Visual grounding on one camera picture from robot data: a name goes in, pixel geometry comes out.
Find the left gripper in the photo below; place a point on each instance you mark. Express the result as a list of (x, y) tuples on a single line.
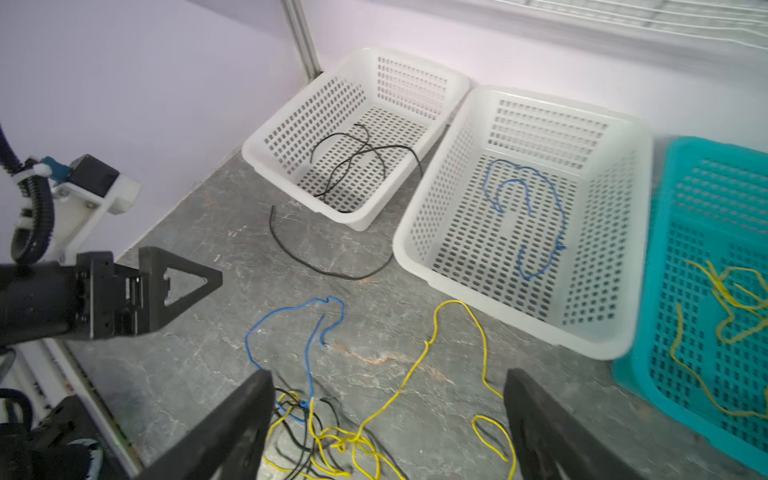
[(124, 301)]

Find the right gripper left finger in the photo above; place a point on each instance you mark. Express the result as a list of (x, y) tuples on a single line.
[(229, 442)]

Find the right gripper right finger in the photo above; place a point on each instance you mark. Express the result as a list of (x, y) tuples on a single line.
[(549, 442)]

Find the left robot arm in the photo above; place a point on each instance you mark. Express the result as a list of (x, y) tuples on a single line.
[(51, 288)]

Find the teal plastic basket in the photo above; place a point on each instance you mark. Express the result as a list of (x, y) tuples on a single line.
[(700, 349)]

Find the middle white plastic basket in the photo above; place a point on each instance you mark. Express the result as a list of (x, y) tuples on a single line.
[(535, 210)]

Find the white plastic basket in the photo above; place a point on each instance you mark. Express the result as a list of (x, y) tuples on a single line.
[(535, 210), (345, 144)]

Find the left white plastic basket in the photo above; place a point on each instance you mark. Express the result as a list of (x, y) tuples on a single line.
[(345, 144)]

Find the white wire wall rack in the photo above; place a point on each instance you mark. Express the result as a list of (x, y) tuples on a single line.
[(739, 24)]

